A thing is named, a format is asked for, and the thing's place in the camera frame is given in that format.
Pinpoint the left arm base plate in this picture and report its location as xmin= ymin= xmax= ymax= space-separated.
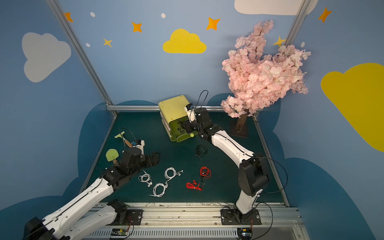
xmin=119 ymin=209 xmax=144 ymax=226

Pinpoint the green circuit board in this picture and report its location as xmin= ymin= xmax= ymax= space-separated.
xmin=110 ymin=228 xmax=130 ymax=239
xmin=237 ymin=228 xmax=253 ymax=240

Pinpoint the black earphones coil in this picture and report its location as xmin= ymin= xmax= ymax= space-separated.
xmin=177 ymin=121 xmax=185 ymax=134
xmin=196 ymin=145 xmax=208 ymax=160

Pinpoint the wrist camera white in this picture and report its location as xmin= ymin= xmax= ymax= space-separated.
xmin=131 ymin=140 xmax=145 ymax=154
xmin=185 ymin=103 xmax=196 ymax=123

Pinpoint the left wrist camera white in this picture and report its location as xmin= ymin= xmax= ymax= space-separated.
xmin=131 ymin=140 xmax=145 ymax=154

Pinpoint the left green circuit board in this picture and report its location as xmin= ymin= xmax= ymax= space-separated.
xmin=110 ymin=228 xmax=130 ymax=239

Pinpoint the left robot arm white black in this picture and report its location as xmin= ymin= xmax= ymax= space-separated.
xmin=24 ymin=148 xmax=161 ymax=240

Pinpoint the aluminium rail front frame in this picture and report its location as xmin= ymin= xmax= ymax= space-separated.
xmin=81 ymin=203 xmax=309 ymax=240

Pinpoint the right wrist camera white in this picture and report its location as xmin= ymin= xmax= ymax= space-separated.
xmin=185 ymin=103 xmax=196 ymax=123

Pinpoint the right green circuit board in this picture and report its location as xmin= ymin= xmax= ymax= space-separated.
xmin=237 ymin=228 xmax=253 ymax=240

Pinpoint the red earphones lower bundle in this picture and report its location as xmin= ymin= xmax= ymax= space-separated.
xmin=186 ymin=180 xmax=205 ymax=191

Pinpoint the green round paddle wooden handle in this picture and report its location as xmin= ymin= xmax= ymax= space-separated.
xmin=106 ymin=149 xmax=120 ymax=164

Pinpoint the green three-drawer cabinet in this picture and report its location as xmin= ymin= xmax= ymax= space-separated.
xmin=159 ymin=95 xmax=190 ymax=138

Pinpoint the pink blossom artificial tree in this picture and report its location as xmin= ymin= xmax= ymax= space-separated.
xmin=221 ymin=21 xmax=311 ymax=133

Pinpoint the white earphones lower coil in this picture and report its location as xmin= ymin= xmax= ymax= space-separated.
xmin=150 ymin=183 xmax=169 ymax=198

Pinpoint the red earphones upper coil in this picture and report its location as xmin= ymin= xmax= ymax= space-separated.
xmin=200 ymin=167 xmax=212 ymax=179

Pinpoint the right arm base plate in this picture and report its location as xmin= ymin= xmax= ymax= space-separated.
xmin=220 ymin=208 xmax=262 ymax=225

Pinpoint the green drawer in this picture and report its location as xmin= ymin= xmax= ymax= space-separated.
xmin=169 ymin=117 xmax=198 ymax=143

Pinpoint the white earphones coil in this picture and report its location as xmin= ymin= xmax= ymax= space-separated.
xmin=164 ymin=167 xmax=184 ymax=183
xmin=138 ymin=171 xmax=153 ymax=188
xmin=150 ymin=183 xmax=169 ymax=198

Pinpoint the white earphones upper coil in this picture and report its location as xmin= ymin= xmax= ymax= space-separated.
xmin=164 ymin=167 xmax=184 ymax=183

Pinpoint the white earphones left coil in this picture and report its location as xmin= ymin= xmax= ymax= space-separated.
xmin=138 ymin=171 xmax=153 ymax=188

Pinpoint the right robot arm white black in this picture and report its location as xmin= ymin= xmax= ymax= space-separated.
xmin=182 ymin=104 xmax=270 ymax=216

